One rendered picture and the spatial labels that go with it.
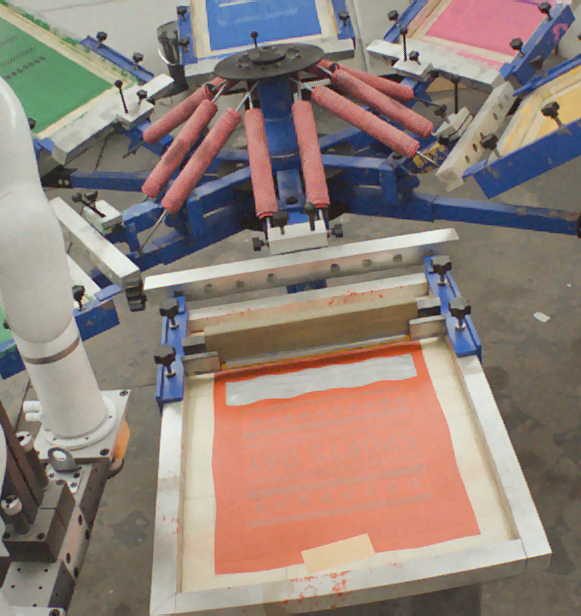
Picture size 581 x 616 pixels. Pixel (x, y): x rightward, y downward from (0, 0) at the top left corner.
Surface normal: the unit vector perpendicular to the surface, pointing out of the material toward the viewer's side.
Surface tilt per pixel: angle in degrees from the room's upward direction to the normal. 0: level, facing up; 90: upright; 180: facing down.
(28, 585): 0
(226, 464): 0
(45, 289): 90
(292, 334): 90
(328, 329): 90
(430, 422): 0
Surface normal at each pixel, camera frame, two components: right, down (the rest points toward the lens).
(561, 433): -0.15, -0.82
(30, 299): 0.33, 0.46
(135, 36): 0.07, 0.55
